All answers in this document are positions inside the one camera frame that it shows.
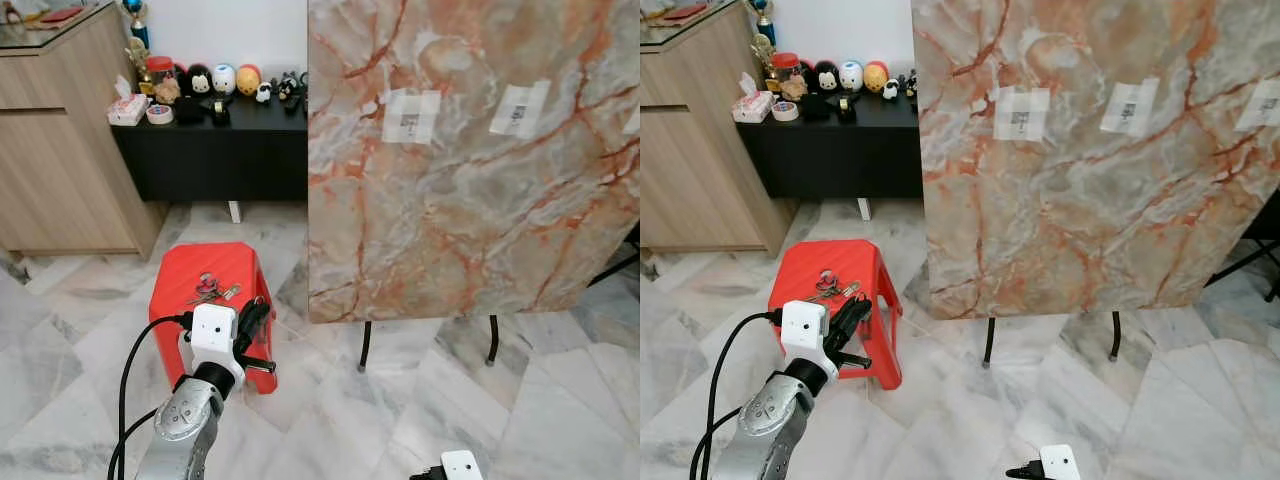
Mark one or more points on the yellow round plush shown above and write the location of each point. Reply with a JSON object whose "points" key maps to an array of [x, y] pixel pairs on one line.
{"points": [[876, 76], [248, 79]]}

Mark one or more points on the light wooden cabinet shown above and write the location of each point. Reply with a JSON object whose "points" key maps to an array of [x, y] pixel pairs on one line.
{"points": [[60, 170], [700, 170]]}

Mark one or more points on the black metal board leg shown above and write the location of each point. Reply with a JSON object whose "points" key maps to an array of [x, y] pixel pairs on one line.
{"points": [[989, 342], [1114, 336], [493, 340], [365, 345]]}

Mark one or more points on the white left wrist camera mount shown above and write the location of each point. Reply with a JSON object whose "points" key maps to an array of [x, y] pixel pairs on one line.
{"points": [[803, 328], [213, 330]]}

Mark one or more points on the white pink tissue box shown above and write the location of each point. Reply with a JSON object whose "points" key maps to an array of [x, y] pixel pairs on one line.
{"points": [[127, 108], [752, 105]]}

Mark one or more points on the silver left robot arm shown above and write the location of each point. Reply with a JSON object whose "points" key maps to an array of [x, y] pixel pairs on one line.
{"points": [[770, 430], [185, 420]]}

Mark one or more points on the key bunch with silver tag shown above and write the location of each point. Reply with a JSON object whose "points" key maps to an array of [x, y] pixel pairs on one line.
{"points": [[830, 288], [210, 292]]}

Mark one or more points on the red plastic stool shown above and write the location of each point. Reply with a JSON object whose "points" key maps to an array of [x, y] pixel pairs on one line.
{"points": [[795, 275], [180, 270]]}

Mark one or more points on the red lid jar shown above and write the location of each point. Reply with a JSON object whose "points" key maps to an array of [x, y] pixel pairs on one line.
{"points": [[788, 66], [160, 68]]}

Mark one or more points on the black mouse plush ball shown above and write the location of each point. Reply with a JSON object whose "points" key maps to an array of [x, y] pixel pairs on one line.
{"points": [[200, 80], [826, 77]]}

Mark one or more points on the black tape dispenser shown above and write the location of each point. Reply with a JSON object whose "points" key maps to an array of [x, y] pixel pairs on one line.
{"points": [[846, 107], [220, 110]]}

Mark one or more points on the black figurine cluster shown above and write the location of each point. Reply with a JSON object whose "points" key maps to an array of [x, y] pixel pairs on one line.
{"points": [[290, 85], [908, 85]]}

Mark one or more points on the gold trophy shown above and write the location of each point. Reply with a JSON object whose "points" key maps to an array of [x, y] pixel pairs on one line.
{"points": [[768, 55], [138, 55]]}

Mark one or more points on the white adhesive wall hook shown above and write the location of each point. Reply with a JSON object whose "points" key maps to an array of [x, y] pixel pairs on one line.
{"points": [[1130, 106], [412, 117], [1022, 113], [1260, 105], [520, 110]]}

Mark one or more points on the black metal stand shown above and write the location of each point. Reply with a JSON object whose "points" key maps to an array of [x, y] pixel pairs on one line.
{"points": [[615, 265], [1250, 260]]}

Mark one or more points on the marble pattern board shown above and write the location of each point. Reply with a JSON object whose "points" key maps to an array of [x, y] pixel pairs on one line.
{"points": [[1080, 220], [450, 220]]}

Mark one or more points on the black squat object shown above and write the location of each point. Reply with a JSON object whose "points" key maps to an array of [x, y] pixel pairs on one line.
{"points": [[188, 110], [815, 107]]}

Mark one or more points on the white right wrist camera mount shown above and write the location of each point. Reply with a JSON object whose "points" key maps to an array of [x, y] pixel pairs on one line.
{"points": [[1060, 462], [462, 465]]}

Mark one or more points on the white round plush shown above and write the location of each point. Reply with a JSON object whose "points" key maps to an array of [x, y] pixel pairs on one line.
{"points": [[851, 75], [224, 78]]}

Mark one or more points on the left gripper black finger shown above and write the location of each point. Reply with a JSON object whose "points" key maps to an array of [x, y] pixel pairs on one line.
{"points": [[246, 320], [263, 315], [860, 315], [838, 325]]}

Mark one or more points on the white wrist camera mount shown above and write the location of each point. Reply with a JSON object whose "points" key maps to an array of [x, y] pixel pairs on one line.
{"points": [[1060, 462], [803, 328], [462, 465], [213, 330]]}

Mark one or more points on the black sideboard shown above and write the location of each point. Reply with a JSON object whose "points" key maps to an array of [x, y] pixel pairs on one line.
{"points": [[220, 160], [840, 160]]}

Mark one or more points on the small panda figure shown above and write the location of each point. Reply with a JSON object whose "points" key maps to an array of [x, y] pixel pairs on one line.
{"points": [[264, 92], [891, 89]]}

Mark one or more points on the blue ball trophy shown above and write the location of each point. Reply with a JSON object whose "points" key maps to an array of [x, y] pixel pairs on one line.
{"points": [[135, 20], [763, 12]]}

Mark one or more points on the red tray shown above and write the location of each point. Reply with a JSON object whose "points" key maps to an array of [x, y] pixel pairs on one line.
{"points": [[60, 14], [685, 12]]}

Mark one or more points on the brown bear plush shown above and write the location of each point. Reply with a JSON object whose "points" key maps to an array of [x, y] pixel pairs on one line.
{"points": [[794, 88], [167, 90]]}

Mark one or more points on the tape roll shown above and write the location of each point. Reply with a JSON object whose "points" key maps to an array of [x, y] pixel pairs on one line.
{"points": [[785, 110], [159, 113]]}

